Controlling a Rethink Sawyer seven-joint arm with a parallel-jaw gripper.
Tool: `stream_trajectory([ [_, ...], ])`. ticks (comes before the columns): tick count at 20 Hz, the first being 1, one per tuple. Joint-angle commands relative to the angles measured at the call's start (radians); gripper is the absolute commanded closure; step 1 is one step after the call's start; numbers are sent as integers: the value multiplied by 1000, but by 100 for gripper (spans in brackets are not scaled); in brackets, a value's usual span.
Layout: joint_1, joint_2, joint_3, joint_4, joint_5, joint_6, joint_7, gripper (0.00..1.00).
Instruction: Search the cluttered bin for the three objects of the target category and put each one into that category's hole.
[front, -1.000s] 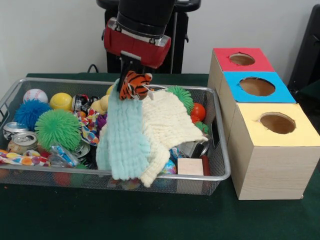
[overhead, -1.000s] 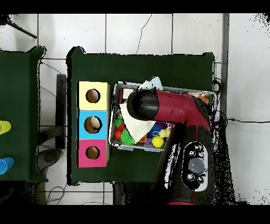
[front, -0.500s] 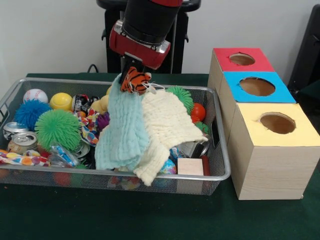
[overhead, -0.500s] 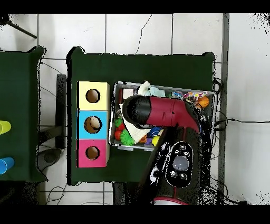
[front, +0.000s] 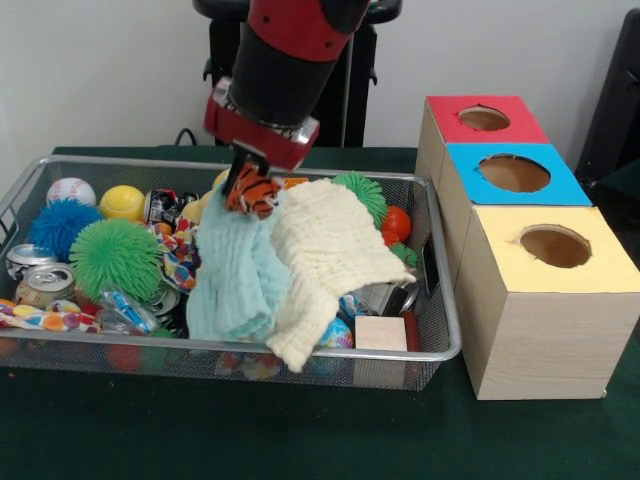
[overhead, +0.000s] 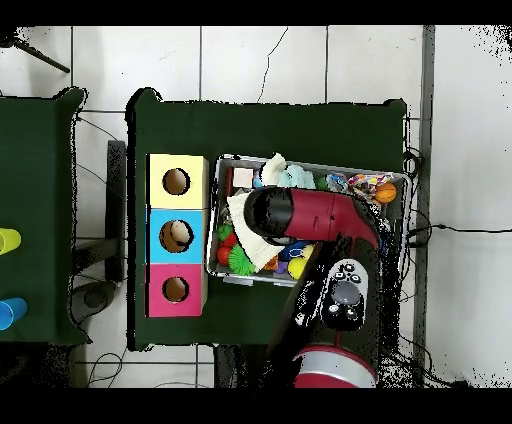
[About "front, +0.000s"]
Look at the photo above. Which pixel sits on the large green fuzzy ball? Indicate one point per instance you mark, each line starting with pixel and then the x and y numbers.
pixel 116 258

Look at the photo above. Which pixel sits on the green spiky ball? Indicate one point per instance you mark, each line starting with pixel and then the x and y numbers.
pixel 366 195

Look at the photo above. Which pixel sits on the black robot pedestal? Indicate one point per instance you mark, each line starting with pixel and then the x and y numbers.
pixel 355 90

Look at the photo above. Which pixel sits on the colourful polka dot fabric toy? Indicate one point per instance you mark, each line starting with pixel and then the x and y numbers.
pixel 50 320

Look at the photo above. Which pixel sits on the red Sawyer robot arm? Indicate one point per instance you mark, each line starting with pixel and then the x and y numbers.
pixel 290 50

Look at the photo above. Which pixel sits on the wooden box with three holes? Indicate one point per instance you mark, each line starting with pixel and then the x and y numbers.
pixel 540 320

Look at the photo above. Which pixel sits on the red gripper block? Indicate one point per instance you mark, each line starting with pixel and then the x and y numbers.
pixel 260 135

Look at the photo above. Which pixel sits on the clear mesh bin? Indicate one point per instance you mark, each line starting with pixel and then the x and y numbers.
pixel 440 330

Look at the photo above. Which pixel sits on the pale wooden cube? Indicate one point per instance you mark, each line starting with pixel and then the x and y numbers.
pixel 381 334

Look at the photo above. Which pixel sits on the red ball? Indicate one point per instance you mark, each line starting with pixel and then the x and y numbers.
pixel 397 224

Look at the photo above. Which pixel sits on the white baseball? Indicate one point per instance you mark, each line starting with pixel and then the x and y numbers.
pixel 70 192

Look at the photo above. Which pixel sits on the mint green waffle cloth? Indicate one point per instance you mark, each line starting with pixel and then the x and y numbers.
pixel 235 280

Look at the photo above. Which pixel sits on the dark green table cloth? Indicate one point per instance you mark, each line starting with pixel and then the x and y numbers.
pixel 300 430

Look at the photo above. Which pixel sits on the blue fuzzy ball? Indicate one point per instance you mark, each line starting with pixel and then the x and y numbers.
pixel 60 225

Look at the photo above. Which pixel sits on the cream yellow waffle cloth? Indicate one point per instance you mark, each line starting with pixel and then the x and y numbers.
pixel 330 250

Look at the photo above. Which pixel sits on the multicolour fabric toy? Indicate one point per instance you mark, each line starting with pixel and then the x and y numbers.
pixel 255 195

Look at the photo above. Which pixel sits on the smooth yellow ball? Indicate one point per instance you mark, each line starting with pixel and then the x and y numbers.
pixel 121 203

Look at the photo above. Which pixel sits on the black equipment stand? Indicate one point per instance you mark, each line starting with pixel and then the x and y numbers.
pixel 615 100

